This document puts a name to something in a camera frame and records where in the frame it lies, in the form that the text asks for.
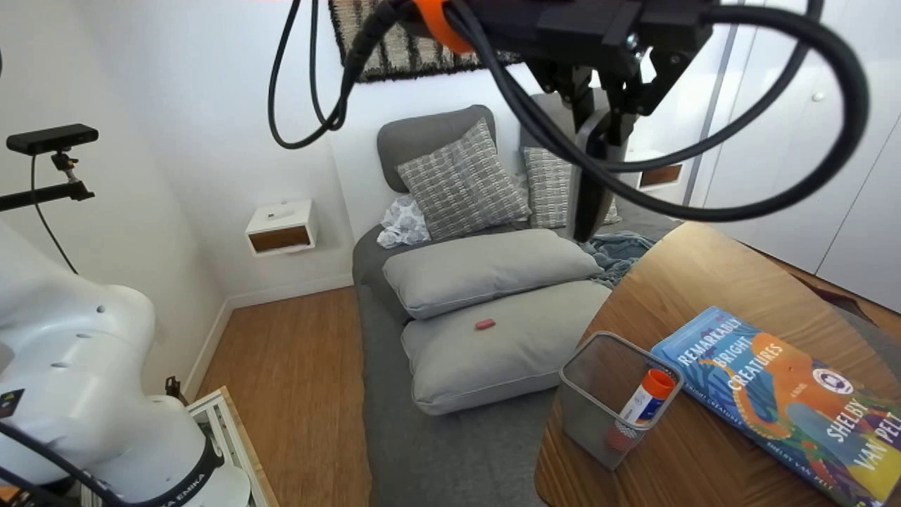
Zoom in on metal mesh pen holder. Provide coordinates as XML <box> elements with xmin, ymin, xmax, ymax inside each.
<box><xmin>557</xmin><ymin>330</ymin><xmax>686</xmax><ymax>474</ymax></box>

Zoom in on wooden side table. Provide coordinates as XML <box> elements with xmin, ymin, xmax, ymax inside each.
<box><xmin>532</xmin><ymin>219</ymin><xmax>901</xmax><ymax>507</ymax></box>

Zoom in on white wardrobe doors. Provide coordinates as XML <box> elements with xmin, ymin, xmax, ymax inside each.
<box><xmin>617</xmin><ymin>0</ymin><xmax>901</xmax><ymax>316</ymax></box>

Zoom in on large gray plaid pillow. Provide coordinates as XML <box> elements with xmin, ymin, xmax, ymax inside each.
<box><xmin>393</xmin><ymin>117</ymin><xmax>535</xmax><ymax>245</ymax></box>

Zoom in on light gray pillow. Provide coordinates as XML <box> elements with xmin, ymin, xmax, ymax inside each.
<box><xmin>379</xmin><ymin>224</ymin><xmax>605</xmax><ymax>324</ymax></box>
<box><xmin>398</xmin><ymin>278</ymin><xmax>617</xmax><ymax>419</ymax></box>

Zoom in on white wall shelf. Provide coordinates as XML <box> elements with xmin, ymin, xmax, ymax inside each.
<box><xmin>639</xmin><ymin>161</ymin><xmax>686</xmax><ymax>188</ymax></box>
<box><xmin>242</xmin><ymin>196</ymin><xmax>317</xmax><ymax>260</ymax></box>

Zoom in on white patterned blanket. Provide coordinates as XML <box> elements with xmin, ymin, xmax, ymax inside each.
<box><xmin>374</xmin><ymin>191</ymin><xmax>432</xmax><ymax>252</ymax></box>

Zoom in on grey sofa bed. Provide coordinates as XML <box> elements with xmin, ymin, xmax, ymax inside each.
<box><xmin>348</xmin><ymin>219</ymin><xmax>680</xmax><ymax>507</ymax></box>

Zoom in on orange capped glue stick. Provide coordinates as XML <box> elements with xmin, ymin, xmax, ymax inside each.
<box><xmin>610</xmin><ymin>365</ymin><xmax>680</xmax><ymax>440</ymax></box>

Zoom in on thin black cable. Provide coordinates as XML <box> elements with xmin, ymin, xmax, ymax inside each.
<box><xmin>263</xmin><ymin>0</ymin><xmax>408</xmax><ymax>151</ymax></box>

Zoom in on woven wall hanging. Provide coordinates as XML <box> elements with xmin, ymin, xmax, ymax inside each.
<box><xmin>327</xmin><ymin>0</ymin><xmax>522</xmax><ymax>86</ymax></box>

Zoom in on blue patterned blanket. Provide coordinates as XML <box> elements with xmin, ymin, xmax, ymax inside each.
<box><xmin>579</xmin><ymin>231</ymin><xmax>655</xmax><ymax>291</ymax></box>

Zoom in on white robot mounting platform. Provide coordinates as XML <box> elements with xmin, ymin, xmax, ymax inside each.
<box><xmin>182</xmin><ymin>386</ymin><xmax>280</xmax><ymax>507</ymax></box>

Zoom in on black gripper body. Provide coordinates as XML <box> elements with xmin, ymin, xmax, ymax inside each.
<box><xmin>467</xmin><ymin>0</ymin><xmax>717</xmax><ymax>85</ymax></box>

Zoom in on colourful blue book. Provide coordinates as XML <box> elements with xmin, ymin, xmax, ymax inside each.
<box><xmin>648</xmin><ymin>305</ymin><xmax>901</xmax><ymax>507</ymax></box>

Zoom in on small gray plaid pillow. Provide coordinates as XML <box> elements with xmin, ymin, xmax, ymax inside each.
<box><xmin>518</xmin><ymin>143</ymin><xmax>576</xmax><ymax>233</ymax></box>

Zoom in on black camera on stand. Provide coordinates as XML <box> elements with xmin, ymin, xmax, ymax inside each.
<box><xmin>0</xmin><ymin>120</ymin><xmax>100</xmax><ymax>275</ymax></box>

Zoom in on gray headboard cushion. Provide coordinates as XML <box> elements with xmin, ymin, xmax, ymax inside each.
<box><xmin>518</xmin><ymin>86</ymin><xmax>605</xmax><ymax>154</ymax></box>
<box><xmin>374</xmin><ymin>102</ymin><xmax>500</xmax><ymax>196</ymax></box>

